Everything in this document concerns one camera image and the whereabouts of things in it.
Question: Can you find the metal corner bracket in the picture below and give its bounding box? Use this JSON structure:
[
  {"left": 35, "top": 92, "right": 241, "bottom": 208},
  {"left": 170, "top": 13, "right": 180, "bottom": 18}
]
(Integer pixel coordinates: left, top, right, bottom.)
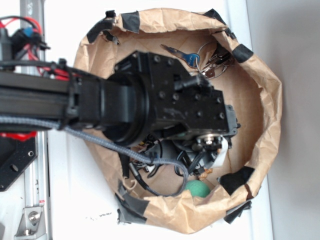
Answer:
[{"left": 14, "top": 206, "right": 48, "bottom": 240}]

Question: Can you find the key bunch with blue cap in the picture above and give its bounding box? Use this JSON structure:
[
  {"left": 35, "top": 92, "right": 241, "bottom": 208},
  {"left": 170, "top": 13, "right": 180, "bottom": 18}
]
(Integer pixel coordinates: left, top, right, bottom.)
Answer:
[{"left": 160, "top": 41, "right": 235, "bottom": 80}]

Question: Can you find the brown paper bag bin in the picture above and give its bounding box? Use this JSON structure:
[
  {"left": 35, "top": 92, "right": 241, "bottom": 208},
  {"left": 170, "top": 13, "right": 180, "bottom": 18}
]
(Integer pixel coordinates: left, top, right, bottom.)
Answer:
[{"left": 74, "top": 8, "right": 283, "bottom": 234}]

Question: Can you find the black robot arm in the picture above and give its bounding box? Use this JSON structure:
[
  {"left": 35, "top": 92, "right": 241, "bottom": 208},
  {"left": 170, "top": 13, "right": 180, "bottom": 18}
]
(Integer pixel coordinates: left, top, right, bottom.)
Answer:
[{"left": 0, "top": 51, "right": 240, "bottom": 175}]

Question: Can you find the grey braided cable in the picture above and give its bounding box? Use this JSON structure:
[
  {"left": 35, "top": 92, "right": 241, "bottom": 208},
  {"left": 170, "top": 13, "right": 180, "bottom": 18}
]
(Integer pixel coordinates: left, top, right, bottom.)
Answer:
[{"left": 0, "top": 115, "right": 189, "bottom": 198}]

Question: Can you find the orange conch seashell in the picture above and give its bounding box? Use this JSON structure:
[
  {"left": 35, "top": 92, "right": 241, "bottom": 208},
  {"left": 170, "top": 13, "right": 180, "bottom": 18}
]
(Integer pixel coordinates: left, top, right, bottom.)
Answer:
[{"left": 198, "top": 168, "right": 213, "bottom": 181}]

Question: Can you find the green dimpled ball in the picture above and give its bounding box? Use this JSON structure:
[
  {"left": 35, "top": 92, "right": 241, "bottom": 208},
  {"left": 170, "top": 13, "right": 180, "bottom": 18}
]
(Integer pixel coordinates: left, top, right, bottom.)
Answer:
[{"left": 184, "top": 180, "right": 211, "bottom": 198}]

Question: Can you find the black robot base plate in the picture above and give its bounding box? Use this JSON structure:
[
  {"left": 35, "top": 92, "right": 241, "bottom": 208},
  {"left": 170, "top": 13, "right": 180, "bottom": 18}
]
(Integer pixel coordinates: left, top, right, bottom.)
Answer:
[{"left": 0, "top": 137, "right": 38, "bottom": 192}]

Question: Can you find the red and black wire bundle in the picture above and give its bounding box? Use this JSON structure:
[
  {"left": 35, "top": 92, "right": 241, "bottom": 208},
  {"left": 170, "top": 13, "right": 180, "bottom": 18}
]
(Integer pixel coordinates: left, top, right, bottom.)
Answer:
[{"left": 0, "top": 15, "right": 83, "bottom": 81}]

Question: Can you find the aluminium frame rail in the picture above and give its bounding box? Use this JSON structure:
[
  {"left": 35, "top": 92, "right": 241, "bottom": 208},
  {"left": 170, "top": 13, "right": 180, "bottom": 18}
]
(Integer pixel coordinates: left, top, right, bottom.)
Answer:
[{"left": 19, "top": 0, "right": 52, "bottom": 240}]

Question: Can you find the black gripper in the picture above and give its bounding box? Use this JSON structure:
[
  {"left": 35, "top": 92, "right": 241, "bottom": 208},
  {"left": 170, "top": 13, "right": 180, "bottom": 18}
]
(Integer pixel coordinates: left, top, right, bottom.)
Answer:
[{"left": 109, "top": 51, "right": 240, "bottom": 175}]

